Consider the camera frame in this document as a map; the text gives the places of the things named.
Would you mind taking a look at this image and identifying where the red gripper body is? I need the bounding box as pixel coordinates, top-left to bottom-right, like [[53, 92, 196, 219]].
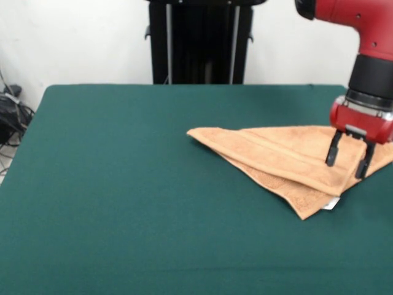
[[330, 95, 393, 144]]

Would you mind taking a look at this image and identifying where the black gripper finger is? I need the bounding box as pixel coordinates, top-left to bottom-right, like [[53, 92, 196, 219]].
[[354, 141, 376, 180], [325, 128, 342, 168]]

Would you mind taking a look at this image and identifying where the tan terry towel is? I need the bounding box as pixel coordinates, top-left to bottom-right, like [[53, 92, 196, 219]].
[[186, 125, 393, 221]]

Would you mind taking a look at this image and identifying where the dark green tablecloth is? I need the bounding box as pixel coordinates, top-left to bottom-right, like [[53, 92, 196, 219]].
[[0, 84, 393, 295]]

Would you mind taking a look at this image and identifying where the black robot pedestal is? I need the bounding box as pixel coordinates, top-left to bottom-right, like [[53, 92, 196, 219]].
[[143, 0, 268, 85]]

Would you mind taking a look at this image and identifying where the black equipment with cables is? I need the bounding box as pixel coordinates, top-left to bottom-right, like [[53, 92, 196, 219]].
[[0, 84, 35, 148]]

